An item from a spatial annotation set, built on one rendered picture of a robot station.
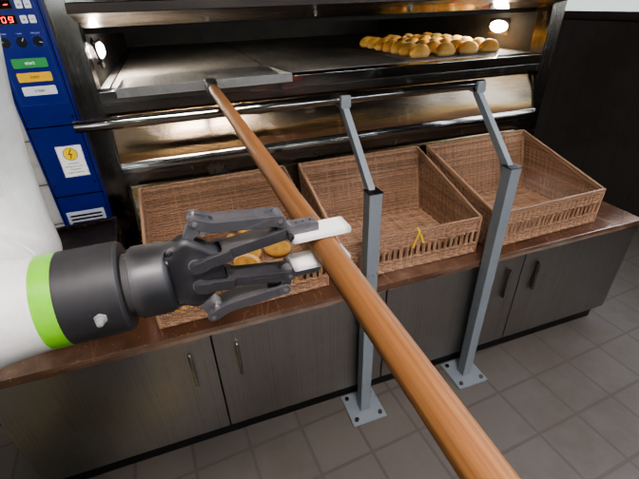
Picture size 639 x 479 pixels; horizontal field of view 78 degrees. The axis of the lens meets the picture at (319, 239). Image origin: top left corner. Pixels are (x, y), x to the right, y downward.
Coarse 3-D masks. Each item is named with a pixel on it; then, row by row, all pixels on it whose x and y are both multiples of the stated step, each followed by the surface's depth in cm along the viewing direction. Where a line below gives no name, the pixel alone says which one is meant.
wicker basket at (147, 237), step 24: (144, 192) 143; (192, 192) 148; (216, 192) 151; (240, 192) 155; (264, 192) 158; (144, 216) 133; (168, 216) 148; (144, 240) 124; (288, 240) 159; (312, 288) 132; (192, 312) 120
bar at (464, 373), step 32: (320, 96) 115; (352, 96) 117; (384, 96) 120; (480, 96) 130; (96, 128) 99; (352, 128) 116; (512, 192) 127; (480, 288) 147; (480, 320) 155; (352, 416) 156
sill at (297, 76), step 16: (400, 64) 161; (416, 64) 159; (432, 64) 161; (448, 64) 163; (464, 64) 166; (480, 64) 168; (496, 64) 171; (512, 64) 173; (528, 64) 176; (304, 80) 147; (320, 80) 149; (336, 80) 151; (352, 80) 153; (112, 96) 129; (144, 96) 132; (160, 96) 134; (176, 96) 135
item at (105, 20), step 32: (192, 0) 112; (224, 0) 114; (256, 0) 117; (288, 0) 120; (320, 0) 123; (352, 0) 126; (384, 0) 129; (416, 0) 132; (448, 0) 136; (480, 0) 142; (512, 0) 148; (544, 0) 155
